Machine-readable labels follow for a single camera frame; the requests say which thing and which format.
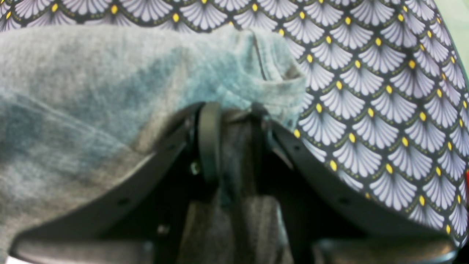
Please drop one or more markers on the patterned fan-print tablecloth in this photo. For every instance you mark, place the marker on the patterned fan-print tablecloth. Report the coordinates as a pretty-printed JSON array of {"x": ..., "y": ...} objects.
[{"x": 387, "y": 99}]

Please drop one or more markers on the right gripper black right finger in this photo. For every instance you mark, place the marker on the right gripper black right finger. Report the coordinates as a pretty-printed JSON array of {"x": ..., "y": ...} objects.
[{"x": 326, "y": 221}]

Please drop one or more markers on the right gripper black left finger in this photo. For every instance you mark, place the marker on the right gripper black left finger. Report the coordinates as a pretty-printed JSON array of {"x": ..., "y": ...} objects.
[{"x": 141, "y": 221}]

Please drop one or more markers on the grey T-shirt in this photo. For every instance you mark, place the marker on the grey T-shirt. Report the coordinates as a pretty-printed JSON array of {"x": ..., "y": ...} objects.
[{"x": 82, "y": 105}]

